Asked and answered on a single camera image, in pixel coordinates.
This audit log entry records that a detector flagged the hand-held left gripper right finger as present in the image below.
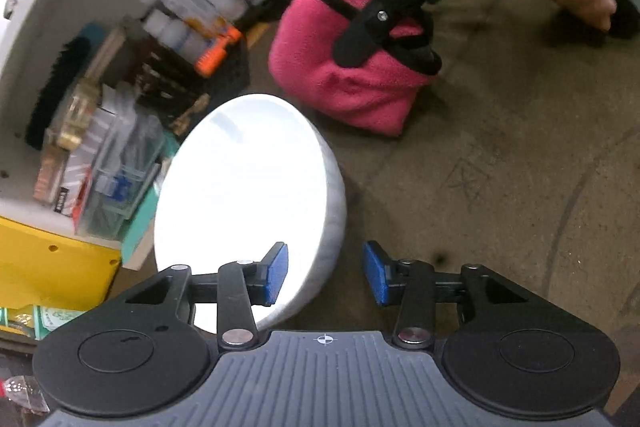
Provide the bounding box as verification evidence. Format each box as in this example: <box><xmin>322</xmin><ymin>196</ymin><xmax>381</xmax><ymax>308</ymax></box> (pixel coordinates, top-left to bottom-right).
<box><xmin>362</xmin><ymin>240</ymin><xmax>528</xmax><ymax>352</ymax></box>

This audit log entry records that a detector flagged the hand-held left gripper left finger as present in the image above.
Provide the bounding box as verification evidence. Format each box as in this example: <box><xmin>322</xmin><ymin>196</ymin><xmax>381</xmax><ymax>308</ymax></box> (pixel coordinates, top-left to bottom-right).
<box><xmin>125</xmin><ymin>241</ymin><xmax>291</xmax><ymax>352</ymax></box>

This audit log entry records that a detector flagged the pink cloth with black trim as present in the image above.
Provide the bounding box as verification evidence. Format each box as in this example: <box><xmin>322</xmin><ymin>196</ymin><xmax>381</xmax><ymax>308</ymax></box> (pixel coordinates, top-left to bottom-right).
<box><xmin>267</xmin><ymin>0</ymin><xmax>444</xmax><ymax>138</ymax></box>

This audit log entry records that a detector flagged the white bowl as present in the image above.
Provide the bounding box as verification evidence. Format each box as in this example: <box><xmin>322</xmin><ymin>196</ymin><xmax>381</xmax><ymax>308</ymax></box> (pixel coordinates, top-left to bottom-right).
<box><xmin>152</xmin><ymin>93</ymin><xmax>348</xmax><ymax>339</ymax></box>

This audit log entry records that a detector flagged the black organizer basket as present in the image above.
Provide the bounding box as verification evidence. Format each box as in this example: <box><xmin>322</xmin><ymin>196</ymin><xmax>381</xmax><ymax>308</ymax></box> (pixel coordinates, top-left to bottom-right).
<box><xmin>130</xmin><ymin>19</ymin><xmax>251</xmax><ymax>118</ymax></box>

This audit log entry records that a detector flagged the teal book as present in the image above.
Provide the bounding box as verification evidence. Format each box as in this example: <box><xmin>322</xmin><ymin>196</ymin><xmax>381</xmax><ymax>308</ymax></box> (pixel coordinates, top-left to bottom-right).
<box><xmin>117</xmin><ymin>132</ymin><xmax>183</xmax><ymax>270</ymax></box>

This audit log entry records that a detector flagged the orange box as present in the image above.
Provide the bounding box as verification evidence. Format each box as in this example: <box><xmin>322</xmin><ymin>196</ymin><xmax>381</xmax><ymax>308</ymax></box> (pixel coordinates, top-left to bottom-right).
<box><xmin>195</xmin><ymin>27</ymin><xmax>243</xmax><ymax>78</ymax></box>

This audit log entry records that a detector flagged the brown desk mat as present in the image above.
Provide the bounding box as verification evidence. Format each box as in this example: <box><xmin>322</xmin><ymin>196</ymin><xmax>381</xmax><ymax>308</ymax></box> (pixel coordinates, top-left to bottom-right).
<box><xmin>97</xmin><ymin>0</ymin><xmax>640</xmax><ymax>427</ymax></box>

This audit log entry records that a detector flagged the bronze hair clip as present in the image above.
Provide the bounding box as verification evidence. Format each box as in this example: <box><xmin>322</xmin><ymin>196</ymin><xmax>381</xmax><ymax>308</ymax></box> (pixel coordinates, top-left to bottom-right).
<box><xmin>170</xmin><ymin>93</ymin><xmax>211</xmax><ymax>135</ymax></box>

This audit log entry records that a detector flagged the clear plastic storage box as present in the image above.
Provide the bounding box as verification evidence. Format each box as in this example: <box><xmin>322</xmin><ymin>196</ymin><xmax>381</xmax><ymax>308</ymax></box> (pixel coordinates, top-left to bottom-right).
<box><xmin>75</xmin><ymin>107</ymin><xmax>168</xmax><ymax>240</ymax></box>

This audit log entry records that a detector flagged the white bottle with blue label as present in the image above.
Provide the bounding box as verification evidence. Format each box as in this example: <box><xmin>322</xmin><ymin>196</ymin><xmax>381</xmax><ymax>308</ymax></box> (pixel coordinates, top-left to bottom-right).
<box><xmin>145</xmin><ymin>9</ymin><xmax>206</xmax><ymax>62</ymax></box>

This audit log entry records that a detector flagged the striped white box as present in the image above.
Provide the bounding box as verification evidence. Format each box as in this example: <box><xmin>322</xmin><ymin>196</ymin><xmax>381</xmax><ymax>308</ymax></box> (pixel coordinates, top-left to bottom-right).
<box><xmin>52</xmin><ymin>127</ymin><xmax>101</xmax><ymax>212</ymax></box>

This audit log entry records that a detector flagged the yellow plastic bin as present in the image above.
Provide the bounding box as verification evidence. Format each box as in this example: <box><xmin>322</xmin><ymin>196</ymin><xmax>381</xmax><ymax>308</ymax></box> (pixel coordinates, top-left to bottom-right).
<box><xmin>0</xmin><ymin>214</ymin><xmax>123</xmax><ymax>313</ymax></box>

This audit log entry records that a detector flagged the green label bottle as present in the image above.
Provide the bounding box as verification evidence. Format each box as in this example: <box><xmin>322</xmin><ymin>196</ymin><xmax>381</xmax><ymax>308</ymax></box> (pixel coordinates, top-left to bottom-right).
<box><xmin>0</xmin><ymin>304</ymin><xmax>86</xmax><ymax>343</ymax></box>

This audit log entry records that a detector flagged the pink round tin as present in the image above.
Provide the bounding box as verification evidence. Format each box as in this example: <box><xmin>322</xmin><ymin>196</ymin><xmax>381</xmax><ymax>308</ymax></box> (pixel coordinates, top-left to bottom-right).
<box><xmin>32</xmin><ymin>142</ymin><xmax>66</xmax><ymax>202</ymax></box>

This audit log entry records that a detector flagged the gold round tin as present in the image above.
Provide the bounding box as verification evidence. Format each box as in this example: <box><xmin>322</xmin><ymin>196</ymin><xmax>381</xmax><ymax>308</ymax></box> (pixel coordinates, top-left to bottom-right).
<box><xmin>56</xmin><ymin>82</ymin><xmax>101</xmax><ymax>150</ymax></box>

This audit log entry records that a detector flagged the black bristle brush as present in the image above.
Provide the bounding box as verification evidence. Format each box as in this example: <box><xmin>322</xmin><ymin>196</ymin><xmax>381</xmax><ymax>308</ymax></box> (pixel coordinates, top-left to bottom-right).
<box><xmin>24</xmin><ymin>34</ymin><xmax>96</xmax><ymax>152</ymax></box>

